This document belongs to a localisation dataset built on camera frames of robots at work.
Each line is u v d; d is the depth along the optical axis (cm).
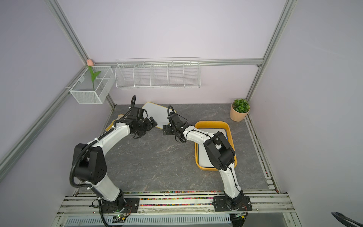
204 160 87
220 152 53
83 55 87
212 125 101
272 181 84
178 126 75
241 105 101
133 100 80
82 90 77
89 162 46
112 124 108
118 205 66
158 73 99
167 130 86
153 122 85
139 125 75
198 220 157
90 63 89
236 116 104
